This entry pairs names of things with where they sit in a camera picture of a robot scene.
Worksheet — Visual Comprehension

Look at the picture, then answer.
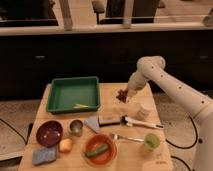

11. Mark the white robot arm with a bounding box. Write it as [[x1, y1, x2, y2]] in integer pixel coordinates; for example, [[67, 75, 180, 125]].
[[127, 56, 213, 171]]

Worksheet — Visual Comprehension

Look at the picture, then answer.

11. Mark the green plastic tray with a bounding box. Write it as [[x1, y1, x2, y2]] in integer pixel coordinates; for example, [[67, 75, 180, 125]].
[[46, 76, 100, 114]]

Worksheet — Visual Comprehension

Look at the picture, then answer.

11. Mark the small metal cup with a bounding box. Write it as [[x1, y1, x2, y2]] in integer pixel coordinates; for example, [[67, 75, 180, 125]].
[[69, 120, 83, 137]]

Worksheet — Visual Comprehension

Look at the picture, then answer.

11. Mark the grey cloth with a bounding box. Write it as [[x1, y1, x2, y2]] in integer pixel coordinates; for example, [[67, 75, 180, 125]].
[[84, 115, 100, 133]]

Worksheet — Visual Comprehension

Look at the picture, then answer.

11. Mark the dark red grape bunch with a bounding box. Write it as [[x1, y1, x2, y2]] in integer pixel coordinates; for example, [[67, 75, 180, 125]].
[[116, 89, 128, 103]]

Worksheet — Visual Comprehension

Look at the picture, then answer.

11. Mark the clear plastic cup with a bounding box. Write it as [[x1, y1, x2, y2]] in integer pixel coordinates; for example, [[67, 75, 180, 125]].
[[137, 104, 152, 120]]

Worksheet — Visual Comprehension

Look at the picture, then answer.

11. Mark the orange bowl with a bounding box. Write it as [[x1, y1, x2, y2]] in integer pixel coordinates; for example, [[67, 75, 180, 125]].
[[83, 134, 117, 167]]

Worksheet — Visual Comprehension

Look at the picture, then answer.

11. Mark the silver fork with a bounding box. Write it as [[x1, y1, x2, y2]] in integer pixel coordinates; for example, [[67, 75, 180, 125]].
[[109, 133, 144, 142]]

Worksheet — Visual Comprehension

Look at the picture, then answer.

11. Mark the blue grey sponge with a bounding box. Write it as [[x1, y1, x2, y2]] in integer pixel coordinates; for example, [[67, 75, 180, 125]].
[[32, 147, 57, 165]]

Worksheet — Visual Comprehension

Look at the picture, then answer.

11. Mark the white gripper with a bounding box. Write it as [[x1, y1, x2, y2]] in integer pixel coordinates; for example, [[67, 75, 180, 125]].
[[127, 71, 147, 98]]

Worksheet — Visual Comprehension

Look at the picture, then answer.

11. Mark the green apple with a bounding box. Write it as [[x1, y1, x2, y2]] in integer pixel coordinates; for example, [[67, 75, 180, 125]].
[[144, 133, 160, 151]]

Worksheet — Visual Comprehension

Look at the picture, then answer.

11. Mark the black cable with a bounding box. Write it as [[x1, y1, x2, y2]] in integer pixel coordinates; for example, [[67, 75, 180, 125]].
[[165, 115, 199, 150]]

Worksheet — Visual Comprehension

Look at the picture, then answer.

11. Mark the green cucumber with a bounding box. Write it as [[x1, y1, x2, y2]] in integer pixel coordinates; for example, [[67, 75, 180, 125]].
[[85, 144, 109, 158]]

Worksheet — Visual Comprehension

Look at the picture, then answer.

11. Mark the yellow item in tray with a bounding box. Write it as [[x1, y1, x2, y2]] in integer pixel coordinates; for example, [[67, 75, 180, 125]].
[[73, 104, 89, 108]]

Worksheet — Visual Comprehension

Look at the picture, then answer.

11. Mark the dark red bowl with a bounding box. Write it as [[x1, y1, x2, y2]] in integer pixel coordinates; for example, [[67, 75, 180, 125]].
[[36, 120, 63, 147]]

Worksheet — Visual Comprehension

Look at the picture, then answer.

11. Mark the yellow potato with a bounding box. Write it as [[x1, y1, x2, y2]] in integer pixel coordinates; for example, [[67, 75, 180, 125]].
[[59, 139, 72, 153]]

